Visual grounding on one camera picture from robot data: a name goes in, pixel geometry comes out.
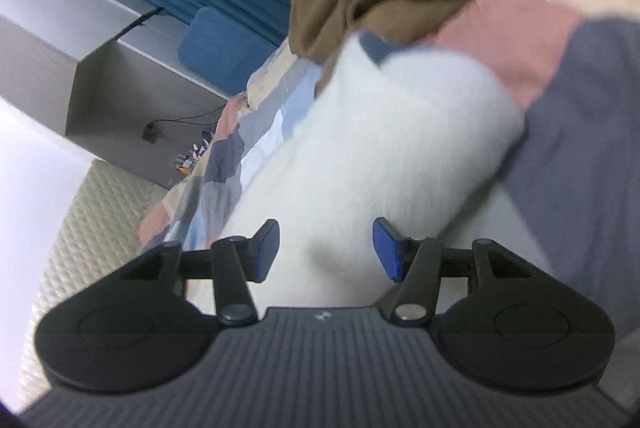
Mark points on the blue padded chair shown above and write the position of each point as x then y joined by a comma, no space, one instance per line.
225,51

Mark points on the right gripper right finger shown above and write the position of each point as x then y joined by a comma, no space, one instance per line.
416,267

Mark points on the cream quilted headboard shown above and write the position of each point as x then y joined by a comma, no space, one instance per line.
99,234

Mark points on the white fuzzy sweater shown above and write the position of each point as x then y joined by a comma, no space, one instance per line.
407,135

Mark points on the grey desk cabinet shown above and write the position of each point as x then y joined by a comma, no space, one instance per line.
105,75

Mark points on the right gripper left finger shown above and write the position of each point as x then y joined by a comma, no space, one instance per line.
231,264

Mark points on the patchwork colour quilt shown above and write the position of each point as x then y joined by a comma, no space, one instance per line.
565,197

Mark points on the small bottles cluster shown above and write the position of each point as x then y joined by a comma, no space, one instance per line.
185,163

